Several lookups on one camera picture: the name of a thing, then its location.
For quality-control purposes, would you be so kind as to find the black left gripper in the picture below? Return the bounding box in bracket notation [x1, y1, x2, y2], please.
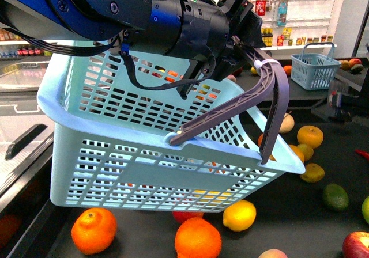
[174, 0, 265, 98]

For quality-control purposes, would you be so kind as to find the grey basket handle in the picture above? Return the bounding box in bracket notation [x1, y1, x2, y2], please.
[169, 37, 289, 165]

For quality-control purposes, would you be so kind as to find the light blue shopping basket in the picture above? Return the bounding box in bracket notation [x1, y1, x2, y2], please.
[37, 52, 305, 212]

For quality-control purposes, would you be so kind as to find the yellow lemon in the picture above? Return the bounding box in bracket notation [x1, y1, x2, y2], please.
[223, 200, 257, 232]

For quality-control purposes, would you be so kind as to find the back shelf orange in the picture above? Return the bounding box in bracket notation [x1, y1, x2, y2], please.
[283, 65, 292, 77]

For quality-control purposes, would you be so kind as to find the small blue basket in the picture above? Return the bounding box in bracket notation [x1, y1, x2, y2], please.
[291, 42, 341, 90]

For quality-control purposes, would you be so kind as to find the cream pear back right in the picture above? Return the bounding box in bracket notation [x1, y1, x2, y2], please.
[279, 112, 295, 134]

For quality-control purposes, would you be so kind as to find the yellow orange apple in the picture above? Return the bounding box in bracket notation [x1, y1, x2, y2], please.
[297, 126, 324, 149]

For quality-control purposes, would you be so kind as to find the orange persimmon yellowish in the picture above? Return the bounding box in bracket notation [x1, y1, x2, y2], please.
[288, 145, 305, 163]

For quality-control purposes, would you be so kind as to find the olive green small fruit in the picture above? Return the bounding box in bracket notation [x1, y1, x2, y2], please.
[297, 143, 314, 161]

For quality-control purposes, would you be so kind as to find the olive brown lumpy fruit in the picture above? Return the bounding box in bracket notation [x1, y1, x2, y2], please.
[300, 163, 325, 183]

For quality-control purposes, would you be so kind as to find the red pomegranate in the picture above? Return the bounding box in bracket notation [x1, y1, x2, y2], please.
[172, 211, 204, 224]

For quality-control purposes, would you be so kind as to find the red chili pepper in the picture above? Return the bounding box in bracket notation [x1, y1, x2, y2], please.
[355, 149, 369, 161]

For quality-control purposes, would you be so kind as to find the green lime front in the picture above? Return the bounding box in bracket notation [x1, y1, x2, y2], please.
[322, 183, 349, 212]

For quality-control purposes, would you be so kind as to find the large orange centre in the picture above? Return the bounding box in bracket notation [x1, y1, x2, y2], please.
[175, 217, 222, 257]

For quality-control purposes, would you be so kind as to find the glass top freezer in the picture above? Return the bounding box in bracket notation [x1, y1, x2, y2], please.
[1, 57, 54, 195]

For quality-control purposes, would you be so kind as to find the knobbed orange front left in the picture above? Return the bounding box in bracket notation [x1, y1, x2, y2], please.
[71, 208, 117, 255]

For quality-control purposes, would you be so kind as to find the pale peach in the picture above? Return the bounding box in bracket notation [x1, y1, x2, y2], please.
[258, 249, 288, 258]

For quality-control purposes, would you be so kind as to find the green apple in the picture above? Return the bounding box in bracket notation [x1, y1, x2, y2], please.
[361, 196, 369, 223]

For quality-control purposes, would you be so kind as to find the red apple front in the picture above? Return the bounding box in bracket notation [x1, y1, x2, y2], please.
[342, 232, 368, 258]

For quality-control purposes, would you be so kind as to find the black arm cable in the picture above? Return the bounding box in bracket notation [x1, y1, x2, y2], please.
[0, 24, 217, 92]

